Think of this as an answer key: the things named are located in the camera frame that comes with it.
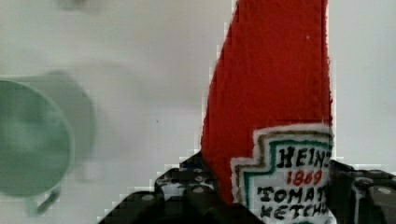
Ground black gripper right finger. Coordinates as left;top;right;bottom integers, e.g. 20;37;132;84
326;160;396;224

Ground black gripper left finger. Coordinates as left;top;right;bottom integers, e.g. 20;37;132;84
98;152;264;224

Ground red felt ketchup bottle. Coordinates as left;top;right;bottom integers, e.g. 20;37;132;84
201;0;333;224

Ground green plastic cup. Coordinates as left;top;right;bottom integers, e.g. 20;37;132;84
0;72;97;217

